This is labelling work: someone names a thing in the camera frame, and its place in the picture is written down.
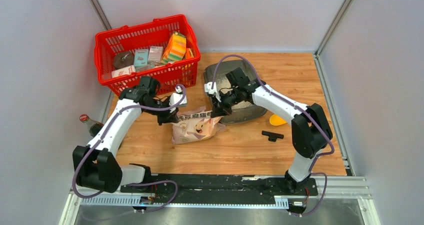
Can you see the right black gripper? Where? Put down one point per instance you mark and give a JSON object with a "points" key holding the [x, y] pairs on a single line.
{"points": [[220, 109]]}

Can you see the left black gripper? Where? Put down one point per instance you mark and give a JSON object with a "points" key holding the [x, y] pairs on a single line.
{"points": [[168, 117]]}

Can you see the cat litter bag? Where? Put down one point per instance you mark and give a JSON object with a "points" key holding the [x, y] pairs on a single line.
{"points": [[196, 125]]}

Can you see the yellow plastic scoop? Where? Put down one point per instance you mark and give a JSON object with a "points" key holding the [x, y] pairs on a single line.
{"points": [[275, 120]]}

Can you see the black bag clip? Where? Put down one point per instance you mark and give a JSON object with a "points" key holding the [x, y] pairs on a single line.
{"points": [[272, 136]]}

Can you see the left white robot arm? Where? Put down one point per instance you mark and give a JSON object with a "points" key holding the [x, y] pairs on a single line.
{"points": [[96, 169]]}

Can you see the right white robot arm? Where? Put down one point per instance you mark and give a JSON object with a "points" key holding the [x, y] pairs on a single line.
{"points": [[310, 130]]}

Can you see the grey plastic litter box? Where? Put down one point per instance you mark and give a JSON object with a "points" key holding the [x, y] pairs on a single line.
{"points": [[243, 111]]}

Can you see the white pink flat box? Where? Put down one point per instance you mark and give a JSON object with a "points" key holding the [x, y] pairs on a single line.
{"points": [[128, 70]]}

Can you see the pink small box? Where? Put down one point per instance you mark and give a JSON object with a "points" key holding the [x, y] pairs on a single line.
{"points": [[155, 54]]}

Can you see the teal small box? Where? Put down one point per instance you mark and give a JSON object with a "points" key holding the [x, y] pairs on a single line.
{"points": [[141, 58]]}

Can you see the red plastic shopping basket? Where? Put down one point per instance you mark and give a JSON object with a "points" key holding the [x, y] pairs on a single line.
{"points": [[109, 43]]}

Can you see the orange sponge pack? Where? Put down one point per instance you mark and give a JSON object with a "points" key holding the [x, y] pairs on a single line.
{"points": [[175, 49]]}

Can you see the brown round disc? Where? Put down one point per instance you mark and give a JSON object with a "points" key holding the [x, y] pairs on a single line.
{"points": [[123, 60]]}

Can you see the cola bottle red cap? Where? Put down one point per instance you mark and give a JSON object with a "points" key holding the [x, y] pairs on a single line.
{"points": [[94, 127]]}

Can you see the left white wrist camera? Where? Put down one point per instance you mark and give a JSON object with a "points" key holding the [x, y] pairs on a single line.
{"points": [[179, 97]]}

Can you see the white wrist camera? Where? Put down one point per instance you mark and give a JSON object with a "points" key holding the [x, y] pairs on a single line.
{"points": [[211, 90], [179, 97]]}

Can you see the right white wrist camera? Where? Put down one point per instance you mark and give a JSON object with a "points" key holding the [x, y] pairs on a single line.
{"points": [[211, 90]]}

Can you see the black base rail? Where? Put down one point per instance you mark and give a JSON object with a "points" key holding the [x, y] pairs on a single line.
{"points": [[223, 190]]}

